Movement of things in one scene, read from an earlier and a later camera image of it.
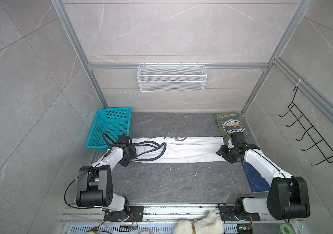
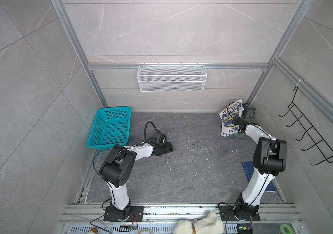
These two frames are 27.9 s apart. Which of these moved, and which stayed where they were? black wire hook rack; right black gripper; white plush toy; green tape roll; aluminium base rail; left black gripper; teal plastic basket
Moved: left black gripper; right black gripper
Stayed: aluminium base rail; white plush toy; teal plastic basket; green tape roll; black wire hook rack
